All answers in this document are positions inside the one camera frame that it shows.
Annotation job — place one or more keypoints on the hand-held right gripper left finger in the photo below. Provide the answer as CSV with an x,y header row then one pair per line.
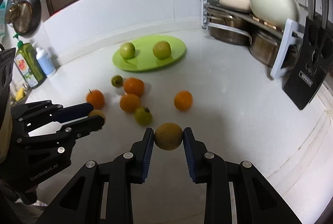
x,y
147,153

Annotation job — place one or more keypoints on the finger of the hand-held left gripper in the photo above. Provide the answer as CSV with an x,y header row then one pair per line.
x,y
75,110
85,126

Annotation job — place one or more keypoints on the green dish soap bottle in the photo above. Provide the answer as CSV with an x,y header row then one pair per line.
x,y
27,65

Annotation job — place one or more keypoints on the grey metal pot rack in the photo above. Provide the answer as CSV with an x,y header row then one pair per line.
x,y
282,49

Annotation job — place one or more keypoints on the green round plate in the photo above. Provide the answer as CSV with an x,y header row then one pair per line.
x,y
145,63

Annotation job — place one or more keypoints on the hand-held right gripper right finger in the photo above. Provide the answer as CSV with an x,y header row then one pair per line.
x,y
189,153

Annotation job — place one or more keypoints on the brass mesh strainer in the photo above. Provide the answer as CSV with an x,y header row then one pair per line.
x,y
18,13

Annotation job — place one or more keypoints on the steel cooking pot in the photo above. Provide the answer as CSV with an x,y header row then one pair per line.
x,y
265,49
229,31

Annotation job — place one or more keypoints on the white and blue bottle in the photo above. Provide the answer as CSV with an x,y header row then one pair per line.
x,y
46,62

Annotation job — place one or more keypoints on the green tomato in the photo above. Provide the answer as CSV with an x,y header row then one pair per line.
x,y
143,115
117,81

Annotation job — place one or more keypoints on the cream ceramic pot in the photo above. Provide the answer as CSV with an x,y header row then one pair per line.
x,y
273,2

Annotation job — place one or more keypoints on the orange mandarin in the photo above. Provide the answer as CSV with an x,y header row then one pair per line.
x,y
95,99
130,103
183,101
134,86

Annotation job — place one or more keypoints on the black knife block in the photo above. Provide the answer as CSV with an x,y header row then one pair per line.
x,y
307,70

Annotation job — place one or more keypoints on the green apple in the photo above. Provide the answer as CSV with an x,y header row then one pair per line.
x,y
127,50
161,50

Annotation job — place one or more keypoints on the yellow sponge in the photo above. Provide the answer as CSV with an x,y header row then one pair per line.
x,y
20,94

